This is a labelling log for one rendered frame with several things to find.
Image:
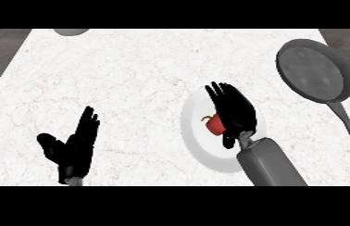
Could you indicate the grey round object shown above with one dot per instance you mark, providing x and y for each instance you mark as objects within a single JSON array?
[{"x": 70, "y": 31}]

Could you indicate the white plate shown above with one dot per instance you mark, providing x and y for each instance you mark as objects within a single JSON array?
[{"x": 200, "y": 143}]

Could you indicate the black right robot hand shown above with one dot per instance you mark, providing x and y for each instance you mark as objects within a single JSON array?
[{"x": 236, "y": 110}]

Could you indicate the dark grey frying pan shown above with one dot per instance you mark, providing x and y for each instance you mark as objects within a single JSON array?
[{"x": 316, "y": 75}]

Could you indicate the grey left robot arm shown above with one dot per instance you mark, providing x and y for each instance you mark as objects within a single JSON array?
[{"x": 76, "y": 181}]

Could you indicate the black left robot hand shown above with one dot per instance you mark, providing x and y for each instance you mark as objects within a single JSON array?
[{"x": 78, "y": 149}]

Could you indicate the red bell pepper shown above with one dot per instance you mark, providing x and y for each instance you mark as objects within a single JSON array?
[{"x": 215, "y": 124}]

